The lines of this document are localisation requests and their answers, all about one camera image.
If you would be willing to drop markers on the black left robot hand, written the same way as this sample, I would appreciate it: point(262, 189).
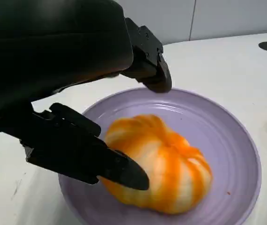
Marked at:
point(54, 47)

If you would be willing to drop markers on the orange and white bread roll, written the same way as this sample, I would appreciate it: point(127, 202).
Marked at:
point(171, 168)

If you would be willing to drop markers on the lilac plate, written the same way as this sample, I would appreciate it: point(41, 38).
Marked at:
point(222, 140)

